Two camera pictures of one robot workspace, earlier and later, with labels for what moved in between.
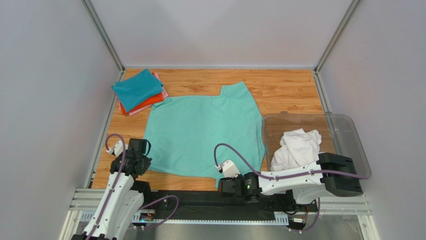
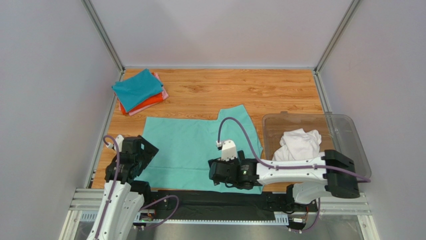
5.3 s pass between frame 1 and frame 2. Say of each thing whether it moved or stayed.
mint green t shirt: moved
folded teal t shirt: stayed
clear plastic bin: stayed
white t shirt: stayed
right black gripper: moved
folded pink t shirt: stayed
